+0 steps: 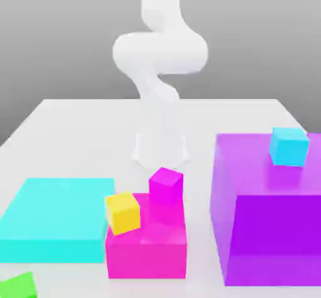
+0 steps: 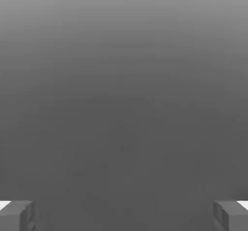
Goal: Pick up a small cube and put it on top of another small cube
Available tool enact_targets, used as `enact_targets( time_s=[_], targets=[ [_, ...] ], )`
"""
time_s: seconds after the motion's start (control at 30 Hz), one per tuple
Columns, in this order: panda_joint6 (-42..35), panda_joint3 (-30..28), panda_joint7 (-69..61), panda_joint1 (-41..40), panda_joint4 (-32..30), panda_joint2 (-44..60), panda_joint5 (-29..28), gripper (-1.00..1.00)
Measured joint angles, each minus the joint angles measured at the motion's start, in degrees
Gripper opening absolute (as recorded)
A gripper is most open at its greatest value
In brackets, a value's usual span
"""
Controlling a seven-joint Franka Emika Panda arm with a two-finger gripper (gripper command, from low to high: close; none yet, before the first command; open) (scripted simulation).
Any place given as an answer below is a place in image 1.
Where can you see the small blue cube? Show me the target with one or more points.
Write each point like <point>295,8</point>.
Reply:
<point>289,147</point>

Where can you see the small yellow cube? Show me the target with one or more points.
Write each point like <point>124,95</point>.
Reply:
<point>124,214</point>

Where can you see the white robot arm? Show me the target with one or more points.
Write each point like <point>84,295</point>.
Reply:
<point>160,52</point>

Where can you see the large pink box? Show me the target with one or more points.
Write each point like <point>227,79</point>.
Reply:
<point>148,253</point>

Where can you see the large purple box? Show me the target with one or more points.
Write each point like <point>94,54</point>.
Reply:
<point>265,228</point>

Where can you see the small green cube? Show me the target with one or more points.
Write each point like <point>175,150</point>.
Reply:
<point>18,286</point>

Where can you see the small magenta cube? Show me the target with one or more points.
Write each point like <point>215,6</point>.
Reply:
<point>165,192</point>

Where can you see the large cyan box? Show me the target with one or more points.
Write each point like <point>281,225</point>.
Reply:
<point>55,215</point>

